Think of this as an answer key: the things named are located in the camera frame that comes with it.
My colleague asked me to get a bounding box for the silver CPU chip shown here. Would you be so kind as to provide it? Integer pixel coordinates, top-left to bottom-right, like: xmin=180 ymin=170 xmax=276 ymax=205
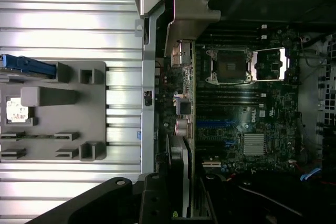
xmin=5 ymin=100 xmax=30 ymax=124

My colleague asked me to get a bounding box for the metal disk bay cage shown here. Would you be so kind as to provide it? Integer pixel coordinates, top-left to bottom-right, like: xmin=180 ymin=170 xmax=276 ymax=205
xmin=316 ymin=34 xmax=336 ymax=141

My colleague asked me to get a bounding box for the blue wire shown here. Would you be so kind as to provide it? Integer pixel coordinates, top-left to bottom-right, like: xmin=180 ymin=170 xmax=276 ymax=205
xmin=299 ymin=167 xmax=322 ymax=182

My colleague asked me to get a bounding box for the metal socket cover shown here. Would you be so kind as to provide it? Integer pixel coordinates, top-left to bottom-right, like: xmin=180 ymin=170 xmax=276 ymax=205
xmin=250 ymin=47 xmax=289 ymax=82

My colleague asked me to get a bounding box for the silver chipset heatsink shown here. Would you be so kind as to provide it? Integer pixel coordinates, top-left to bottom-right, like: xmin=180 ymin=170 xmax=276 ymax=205
xmin=243 ymin=133 xmax=265 ymax=156

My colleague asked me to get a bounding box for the green motherboard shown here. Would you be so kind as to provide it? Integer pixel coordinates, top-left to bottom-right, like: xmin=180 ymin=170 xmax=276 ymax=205
xmin=157 ymin=26 xmax=300 ymax=180

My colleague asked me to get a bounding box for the black RAM slot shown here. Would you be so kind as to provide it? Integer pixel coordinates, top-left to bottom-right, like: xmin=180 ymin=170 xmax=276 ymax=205
xmin=209 ymin=37 xmax=266 ymax=42
xmin=196 ymin=87 xmax=263 ymax=92
xmin=209 ymin=31 xmax=266 ymax=37
xmin=196 ymin=92 xmax=263 ymax=98

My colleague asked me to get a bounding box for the blue expansion slot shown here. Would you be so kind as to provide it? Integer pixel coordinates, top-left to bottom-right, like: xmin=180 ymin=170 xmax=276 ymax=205
xmin=197 ymin=120 xmax=238 ymax=128

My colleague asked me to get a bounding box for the grey parts rack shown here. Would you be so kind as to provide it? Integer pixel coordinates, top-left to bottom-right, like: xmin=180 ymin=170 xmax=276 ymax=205
xmin=0 ymin=60 xmax=107 ymax=162

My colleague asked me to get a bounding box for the white expansion slot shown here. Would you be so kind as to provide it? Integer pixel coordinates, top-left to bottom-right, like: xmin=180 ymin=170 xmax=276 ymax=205
xmin=201 ymin=160 xmax=222 ymax=169

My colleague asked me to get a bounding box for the CPU socket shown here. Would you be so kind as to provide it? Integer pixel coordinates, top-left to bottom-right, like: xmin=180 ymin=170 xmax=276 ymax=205
xmin=206 ymin=45 xmax=253 ymax=86

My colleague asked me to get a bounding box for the green RAM stick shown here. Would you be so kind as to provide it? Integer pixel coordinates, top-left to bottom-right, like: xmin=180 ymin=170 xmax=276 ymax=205
xmin=0 ymin=134 xmax=79 ymax=141

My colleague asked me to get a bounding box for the open black PC case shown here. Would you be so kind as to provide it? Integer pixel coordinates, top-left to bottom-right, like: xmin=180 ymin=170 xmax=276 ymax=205
xmin=133 ymin=0 xmax=336 ymax=224

